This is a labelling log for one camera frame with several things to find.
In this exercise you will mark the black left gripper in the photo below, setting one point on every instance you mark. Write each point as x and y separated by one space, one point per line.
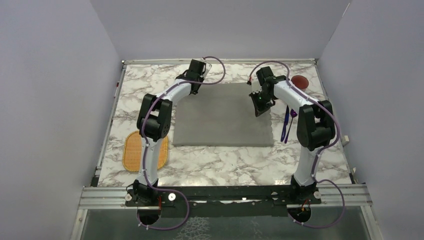
200 78

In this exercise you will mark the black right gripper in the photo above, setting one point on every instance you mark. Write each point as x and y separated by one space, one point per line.
259 109

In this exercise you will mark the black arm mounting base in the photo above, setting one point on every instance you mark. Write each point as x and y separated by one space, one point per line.
220 201

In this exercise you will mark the pink patterned cup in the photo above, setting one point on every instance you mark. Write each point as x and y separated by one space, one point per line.
301 82

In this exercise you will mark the grey scalloped cloth placemat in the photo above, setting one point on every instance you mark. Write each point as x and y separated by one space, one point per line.
221 115

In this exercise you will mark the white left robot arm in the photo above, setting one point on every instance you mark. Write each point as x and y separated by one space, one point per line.
154 122

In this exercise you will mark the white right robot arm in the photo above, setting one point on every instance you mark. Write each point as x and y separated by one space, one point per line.
315 122

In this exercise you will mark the aluminium table frame rail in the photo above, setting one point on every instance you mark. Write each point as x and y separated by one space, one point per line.
97 198

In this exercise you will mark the purple iridescent knife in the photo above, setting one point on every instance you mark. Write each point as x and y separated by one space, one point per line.
285 123

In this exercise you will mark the woven yellow wicker tray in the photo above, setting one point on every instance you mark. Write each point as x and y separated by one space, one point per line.
131 159

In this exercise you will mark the purple iridescent spoon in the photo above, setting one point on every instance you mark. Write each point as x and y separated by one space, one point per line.
293 114

